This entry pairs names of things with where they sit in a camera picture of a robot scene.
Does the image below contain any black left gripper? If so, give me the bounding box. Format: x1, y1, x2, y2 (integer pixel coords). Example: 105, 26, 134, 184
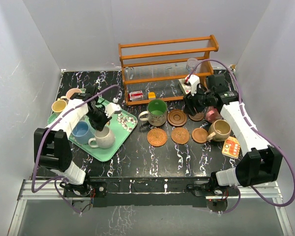
86, 106, 112, 131

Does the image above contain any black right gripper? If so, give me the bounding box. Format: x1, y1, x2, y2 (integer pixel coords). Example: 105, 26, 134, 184
183, 85, 213, 116

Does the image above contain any white speckled mug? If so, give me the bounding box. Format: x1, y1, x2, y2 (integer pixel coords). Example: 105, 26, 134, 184
88, 126, 115, 149

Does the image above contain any maroon speckled mug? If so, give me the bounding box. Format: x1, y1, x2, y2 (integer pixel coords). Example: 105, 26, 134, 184
205, 106, 223, 123

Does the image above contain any green floral mug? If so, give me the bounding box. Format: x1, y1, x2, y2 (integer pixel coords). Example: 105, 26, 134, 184
138, 99, 168, 127

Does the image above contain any beige brown mug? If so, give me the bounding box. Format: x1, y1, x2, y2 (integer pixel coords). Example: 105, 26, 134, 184
206, 119, 231, 142

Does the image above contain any pink mug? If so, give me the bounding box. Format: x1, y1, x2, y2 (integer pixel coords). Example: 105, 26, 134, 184
59, 88, 82, 103

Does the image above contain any yellow mug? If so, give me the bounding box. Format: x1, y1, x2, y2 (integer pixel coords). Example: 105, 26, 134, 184
52, 99, 67, 116

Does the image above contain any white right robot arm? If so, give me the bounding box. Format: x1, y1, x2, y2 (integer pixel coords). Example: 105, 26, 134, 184
183, 75, 283, 195

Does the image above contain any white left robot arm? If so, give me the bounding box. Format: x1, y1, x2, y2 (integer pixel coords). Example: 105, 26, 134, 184
32, 85, 121, 196

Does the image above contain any dark walnut coaster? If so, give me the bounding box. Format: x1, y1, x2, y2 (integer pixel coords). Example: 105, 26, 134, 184
188, 112, 205, 122

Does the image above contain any dark grooved wooden coaster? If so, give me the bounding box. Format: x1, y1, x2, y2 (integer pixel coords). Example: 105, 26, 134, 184
167, 109, 187, 127

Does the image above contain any smooth brown wooden coaster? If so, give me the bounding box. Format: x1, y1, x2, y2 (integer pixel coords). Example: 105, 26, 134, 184
191, 128, 208, 144

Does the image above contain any woven rattan coaster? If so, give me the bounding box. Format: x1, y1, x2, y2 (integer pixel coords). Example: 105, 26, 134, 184
171, 127, 190, 145
147, 128, 168, 147

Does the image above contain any green white flat box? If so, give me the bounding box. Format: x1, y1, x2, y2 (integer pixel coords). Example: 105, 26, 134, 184
178, 79, 191, 95

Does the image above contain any blue mug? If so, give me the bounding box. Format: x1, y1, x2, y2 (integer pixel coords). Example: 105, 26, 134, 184
72, 121, 94, 145

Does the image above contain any green floral serving tray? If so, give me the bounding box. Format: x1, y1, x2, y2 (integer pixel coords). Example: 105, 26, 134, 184
46, 88, 138, 162

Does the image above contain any yellow small block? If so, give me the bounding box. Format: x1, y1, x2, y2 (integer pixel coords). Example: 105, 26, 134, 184
148, 92, 156, 100

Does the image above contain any red white small box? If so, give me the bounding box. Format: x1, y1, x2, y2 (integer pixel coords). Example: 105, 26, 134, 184
128, 90, 144, 101

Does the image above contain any orange wooden rack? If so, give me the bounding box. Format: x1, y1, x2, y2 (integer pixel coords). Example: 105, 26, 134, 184
118, 35, 219, 106

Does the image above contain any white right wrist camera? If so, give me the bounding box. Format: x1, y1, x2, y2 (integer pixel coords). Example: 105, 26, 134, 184
184, 74, 200, 96

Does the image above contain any aluminium table frame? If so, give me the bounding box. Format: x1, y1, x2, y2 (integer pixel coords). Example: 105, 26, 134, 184
8, 68, 295, 236

